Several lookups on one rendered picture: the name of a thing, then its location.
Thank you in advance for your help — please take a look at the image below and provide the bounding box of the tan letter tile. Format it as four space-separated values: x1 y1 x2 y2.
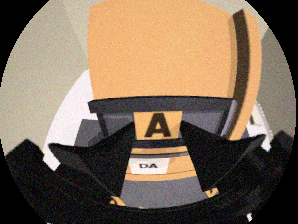
205 186 218 197
134 112 182 140

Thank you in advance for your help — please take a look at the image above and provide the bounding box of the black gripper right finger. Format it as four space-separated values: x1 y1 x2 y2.
180 120 266 192

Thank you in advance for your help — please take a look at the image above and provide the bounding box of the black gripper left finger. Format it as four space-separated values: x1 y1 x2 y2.
47 123 136 197

